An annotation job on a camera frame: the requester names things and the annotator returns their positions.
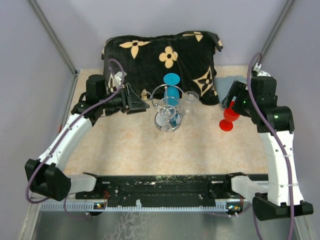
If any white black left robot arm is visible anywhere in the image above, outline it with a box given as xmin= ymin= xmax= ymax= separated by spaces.
xmin=24 ymin=74 xmax=150 ymax=203

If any black floral blanket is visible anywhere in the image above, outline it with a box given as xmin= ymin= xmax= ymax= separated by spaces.
xmin=101 ymin=31 xmax=223 ymax=106

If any blue plastic wine glass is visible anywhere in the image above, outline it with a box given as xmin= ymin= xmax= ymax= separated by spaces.
xmin=163 ymin=73 xmax=180 ymax=107

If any grey slotted cable duct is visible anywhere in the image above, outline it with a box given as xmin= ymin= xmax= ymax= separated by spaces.
xmin=40 ymin=199 xmax=246 ymax=212

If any clear wine glass right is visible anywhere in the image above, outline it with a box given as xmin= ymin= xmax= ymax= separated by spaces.
xmin=181 ymin=91 xmax=199 ymax=116

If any clear wine glass front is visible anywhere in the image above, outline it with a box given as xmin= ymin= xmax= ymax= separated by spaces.
xmin=158 ymin=104 xmax=176 ymax=133

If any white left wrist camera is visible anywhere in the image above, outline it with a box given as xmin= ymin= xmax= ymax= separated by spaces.
xmin=114 ymin=71 xmax=127 ymax=85

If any grey blue cloth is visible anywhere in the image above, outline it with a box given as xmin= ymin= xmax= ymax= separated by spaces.
xmin=214 ymin=75 xmax=247 ymax=104

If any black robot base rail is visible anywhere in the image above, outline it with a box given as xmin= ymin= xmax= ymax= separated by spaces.
xmin=74 ymin=172 xmax=262 ymax=208

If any red plastic wine glass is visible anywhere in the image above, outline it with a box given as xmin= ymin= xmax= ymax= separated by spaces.
xmin=219 ymin=101 xmax=240 ymax=132

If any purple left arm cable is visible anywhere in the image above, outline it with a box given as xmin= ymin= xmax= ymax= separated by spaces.
xmin=25 ymin=58 xmax=125 ymax=220

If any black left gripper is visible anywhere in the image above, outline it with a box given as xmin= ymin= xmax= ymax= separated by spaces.
xmin=99 ymin=83 xmax=150 ymax=115

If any clear wine glass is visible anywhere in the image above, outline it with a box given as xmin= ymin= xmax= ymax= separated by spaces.
xmin=158 ymin=104 xmax=176 ymax=133
xmin=181 ymin=91 xmax=199 ymax=116

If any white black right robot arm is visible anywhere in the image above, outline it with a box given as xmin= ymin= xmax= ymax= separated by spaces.
xmin=221 ymin=76 xmax=314 ymax=221

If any chrome wire wine glass rack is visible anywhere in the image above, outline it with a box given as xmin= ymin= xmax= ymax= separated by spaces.
xmin=151 ymin=84 xmax=184 ymax=133

